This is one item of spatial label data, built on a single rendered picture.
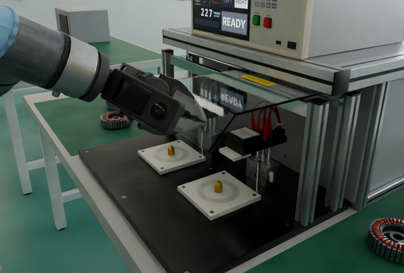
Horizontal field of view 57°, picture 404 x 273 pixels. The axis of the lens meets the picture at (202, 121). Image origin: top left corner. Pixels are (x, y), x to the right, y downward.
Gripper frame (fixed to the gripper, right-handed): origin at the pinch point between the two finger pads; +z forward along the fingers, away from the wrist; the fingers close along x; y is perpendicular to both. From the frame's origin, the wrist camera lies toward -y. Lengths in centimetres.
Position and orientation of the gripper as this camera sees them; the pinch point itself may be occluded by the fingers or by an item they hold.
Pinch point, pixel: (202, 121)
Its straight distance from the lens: 61.3
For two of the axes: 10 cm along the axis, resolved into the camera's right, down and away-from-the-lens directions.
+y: -5.5, -3.1, 7.8
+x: -4.2, 9.1, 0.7
